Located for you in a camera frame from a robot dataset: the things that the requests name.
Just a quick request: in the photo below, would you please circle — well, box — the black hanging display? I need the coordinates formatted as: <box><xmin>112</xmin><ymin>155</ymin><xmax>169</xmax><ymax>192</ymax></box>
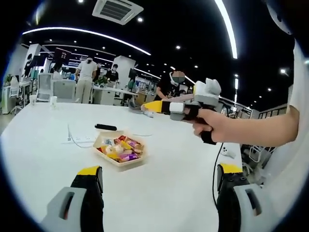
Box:
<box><xmin>53</xmin><ymin>47</ymin><xmax>72</xmax><ymax>64</ymax></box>

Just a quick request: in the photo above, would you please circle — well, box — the dark grey strap device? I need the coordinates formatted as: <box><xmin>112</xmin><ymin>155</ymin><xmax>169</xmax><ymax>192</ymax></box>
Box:
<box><xmin>127</xmin><ymin>101</ymin><xmax>144</xmax><ymax>112</ymax></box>

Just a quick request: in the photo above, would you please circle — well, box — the small yellow pastry food packet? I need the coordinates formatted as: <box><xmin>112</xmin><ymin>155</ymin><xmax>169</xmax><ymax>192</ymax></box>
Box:
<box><xmin>106</xmin><ymin>144</ymin><xmax>124</xmax><ymax>158</ymax></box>

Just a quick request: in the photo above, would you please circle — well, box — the white office desk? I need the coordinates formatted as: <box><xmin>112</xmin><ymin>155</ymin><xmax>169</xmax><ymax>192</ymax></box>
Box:
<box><xmin>93</xmin><ymin>86</ymin><xmax>138</xmax><ymax>107</ymax></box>

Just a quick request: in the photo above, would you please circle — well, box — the white mesh office chair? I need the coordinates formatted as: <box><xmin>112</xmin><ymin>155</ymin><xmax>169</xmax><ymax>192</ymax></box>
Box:
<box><xmin>35</xmin><ymin>73</ymin><xmax>54</xmax><ymax>102</ymax></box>

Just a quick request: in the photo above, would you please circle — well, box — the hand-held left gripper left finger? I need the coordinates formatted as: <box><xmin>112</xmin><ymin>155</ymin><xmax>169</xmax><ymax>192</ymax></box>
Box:
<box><xmin>42</xmin><ymin>165</ymin><xmax>104</xmax><ymax>232</ymax></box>

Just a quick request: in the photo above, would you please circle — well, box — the black power bank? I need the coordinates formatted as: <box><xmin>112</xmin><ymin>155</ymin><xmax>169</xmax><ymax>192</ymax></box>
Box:
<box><xmin>94</xmin><ymin>123</ymin><xmax>118</xmax><ymax>131</ymax></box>

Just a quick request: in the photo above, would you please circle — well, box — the beige hexagonal container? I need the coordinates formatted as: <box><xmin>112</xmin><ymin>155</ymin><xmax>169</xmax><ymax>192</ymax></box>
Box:
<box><xmin>93</xmin><ymin>130</ymin><xmax>147</xmax><ymax>168</ymax></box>

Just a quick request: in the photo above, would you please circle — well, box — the curved ceiling light strip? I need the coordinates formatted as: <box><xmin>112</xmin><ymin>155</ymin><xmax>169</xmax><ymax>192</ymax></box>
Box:
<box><xmin>214</xmin><ymin>0</ymin><xmax>239</xmax><ymax>59</ymax></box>
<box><xmin>21</xmin><ymin>26</ymin><xmax>152</xmax><ymax>56</ymax></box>

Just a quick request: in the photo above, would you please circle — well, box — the white worn chest device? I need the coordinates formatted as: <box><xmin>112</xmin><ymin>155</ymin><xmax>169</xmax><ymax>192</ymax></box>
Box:
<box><xmin>265</xmin><ymin>0</ymin><xmax>294</xmax><ymax>36</ymax></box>

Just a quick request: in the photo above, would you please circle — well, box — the white power strip with cable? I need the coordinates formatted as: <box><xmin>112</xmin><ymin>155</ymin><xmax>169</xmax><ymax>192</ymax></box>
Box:
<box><xmin>67</xmin><ymin>124</ymin><xmax>94</xmax><ymax>148</ymax></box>

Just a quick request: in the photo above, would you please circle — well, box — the ceiling air conditioner vent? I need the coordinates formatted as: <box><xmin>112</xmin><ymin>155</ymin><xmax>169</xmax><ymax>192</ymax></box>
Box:
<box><xmin>92</xmin><ymin>0</ymin><xmax>144</xmax><ymax>26</ymax></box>

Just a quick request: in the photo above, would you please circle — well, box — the person's right hand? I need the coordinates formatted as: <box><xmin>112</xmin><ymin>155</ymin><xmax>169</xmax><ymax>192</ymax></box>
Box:
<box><xmin>192</xmin><ymin>108</ymin><xmax>232</xmax><ymax>145</ymax></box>

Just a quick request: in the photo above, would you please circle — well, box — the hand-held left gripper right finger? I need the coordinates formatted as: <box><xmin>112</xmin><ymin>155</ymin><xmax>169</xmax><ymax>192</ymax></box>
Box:
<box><xmin>216</xmin><ymin>163</ymin><xmax>264</xmax><ymax>232</ymax></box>

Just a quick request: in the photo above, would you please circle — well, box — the white charging cable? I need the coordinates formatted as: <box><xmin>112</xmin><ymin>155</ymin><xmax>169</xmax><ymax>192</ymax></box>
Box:
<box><xmin>130</xmin><ymin>131</ymin><xmax>155</xmax><ymax>137</ymax></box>

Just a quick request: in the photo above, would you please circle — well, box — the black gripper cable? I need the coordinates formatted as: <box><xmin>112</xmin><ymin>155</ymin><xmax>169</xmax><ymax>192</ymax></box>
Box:
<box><xmin>211</xmin><ymin>142</ymin><xmax>224</xmax><ymax>210</ymax></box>

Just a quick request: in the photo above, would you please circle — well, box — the grey office chair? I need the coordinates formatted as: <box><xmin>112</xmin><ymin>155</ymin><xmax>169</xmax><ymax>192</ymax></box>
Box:
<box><xmin>52</xmin><ymin>79</ymin><xmax>77</xmax><ymax>100</ymax></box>

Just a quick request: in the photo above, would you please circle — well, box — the short purple food packet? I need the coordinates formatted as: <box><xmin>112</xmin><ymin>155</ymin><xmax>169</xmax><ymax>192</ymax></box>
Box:
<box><xmin>119</xmin><ymin>152</ymin><xmax>139</xmax><ymax>162</ymax></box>

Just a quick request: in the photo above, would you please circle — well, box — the person's white shirt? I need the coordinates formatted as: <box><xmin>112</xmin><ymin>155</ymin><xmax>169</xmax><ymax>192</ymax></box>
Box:
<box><xmin>260</xmin><ymin>38</ymin><xmax>309</xmax><ymax>232</ymax></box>

